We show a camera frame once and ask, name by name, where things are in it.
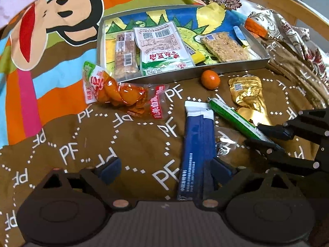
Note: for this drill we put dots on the red white small packet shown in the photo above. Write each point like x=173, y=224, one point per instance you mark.
x=159, y=100

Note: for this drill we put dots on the pink bed sheet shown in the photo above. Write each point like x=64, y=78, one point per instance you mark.
x=7, y=5

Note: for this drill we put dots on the blue white packet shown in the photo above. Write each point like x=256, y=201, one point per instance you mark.
x=195, y=146

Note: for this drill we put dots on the yellow snack packet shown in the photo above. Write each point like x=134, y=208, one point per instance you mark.
x=197, y=56

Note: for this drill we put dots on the gold foil snack packet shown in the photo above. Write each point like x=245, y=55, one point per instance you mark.
x=245, y=92

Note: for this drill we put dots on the clear plastic wrapper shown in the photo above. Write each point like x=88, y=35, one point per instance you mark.
x=223, y=144

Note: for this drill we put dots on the dinosaur printed cloth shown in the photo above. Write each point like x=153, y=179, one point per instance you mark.
x=180, y=12

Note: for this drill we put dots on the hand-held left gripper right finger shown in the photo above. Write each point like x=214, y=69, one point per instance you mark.
x=221, y=167

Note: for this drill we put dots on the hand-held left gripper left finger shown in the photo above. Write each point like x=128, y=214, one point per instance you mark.
x=110, y=168

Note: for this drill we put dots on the metal tray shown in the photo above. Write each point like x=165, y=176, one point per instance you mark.
x=231, y=68

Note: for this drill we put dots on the green sausage stick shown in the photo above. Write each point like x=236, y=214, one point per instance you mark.
x=231, y=117

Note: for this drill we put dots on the rice cracker packet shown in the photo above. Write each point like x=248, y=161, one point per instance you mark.
x=226, y=47

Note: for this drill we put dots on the floral satin quilt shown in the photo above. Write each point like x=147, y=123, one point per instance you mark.
x=287, y=30

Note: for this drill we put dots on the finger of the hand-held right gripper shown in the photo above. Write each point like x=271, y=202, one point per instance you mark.
x=282, y=155
x=275, y=131

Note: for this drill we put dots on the monkey printed blanket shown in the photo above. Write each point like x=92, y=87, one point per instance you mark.
x=77, y=133

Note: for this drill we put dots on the orange snack packet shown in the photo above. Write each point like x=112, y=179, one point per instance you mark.
x=113, y=90

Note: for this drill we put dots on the tangerine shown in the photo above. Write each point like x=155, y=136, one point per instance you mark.
x=210, y=79

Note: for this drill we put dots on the white green snack packet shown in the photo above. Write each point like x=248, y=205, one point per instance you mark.
x=159, y=46

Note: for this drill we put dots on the clear peanut bar packet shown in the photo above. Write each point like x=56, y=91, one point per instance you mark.
x=124, y=54

